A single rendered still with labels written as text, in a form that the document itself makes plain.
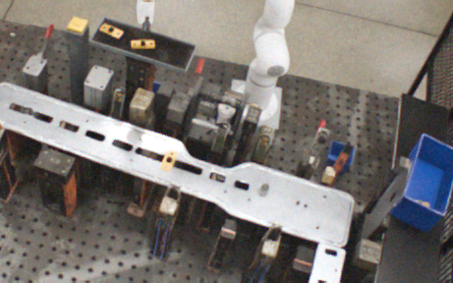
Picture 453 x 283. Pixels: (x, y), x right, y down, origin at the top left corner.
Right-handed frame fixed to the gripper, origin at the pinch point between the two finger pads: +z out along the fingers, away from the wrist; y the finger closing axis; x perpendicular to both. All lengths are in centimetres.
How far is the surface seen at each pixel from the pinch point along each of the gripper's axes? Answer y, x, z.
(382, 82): -77, 170, 125
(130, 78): 1.5, -3.9, 26.0
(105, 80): 12.1, -13.7, 14.3
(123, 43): -0.6, -7.0, 9.3
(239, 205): 58, 29, 25
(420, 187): 59, 97, 22
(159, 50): 3.0, 5.9, 9.3
